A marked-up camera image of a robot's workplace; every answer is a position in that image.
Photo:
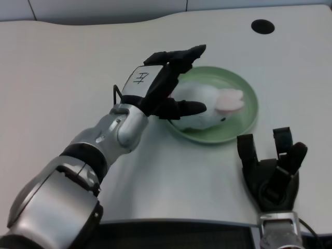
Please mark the green round plate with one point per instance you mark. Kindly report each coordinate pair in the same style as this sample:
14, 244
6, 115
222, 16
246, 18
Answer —
223, 103

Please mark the white plush rabbit doll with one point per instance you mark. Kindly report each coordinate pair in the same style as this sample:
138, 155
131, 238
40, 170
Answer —
207, 106

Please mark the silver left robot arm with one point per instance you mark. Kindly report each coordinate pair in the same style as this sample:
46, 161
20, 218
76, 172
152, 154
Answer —
75, 168

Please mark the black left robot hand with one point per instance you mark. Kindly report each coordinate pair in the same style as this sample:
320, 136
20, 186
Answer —
160, 88

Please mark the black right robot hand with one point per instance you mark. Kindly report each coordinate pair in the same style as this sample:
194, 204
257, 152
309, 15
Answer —
276, 179

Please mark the black robot torso panel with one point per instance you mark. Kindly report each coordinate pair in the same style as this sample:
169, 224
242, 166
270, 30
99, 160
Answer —
176, 236

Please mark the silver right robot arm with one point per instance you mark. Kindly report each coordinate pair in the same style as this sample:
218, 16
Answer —
281, 229

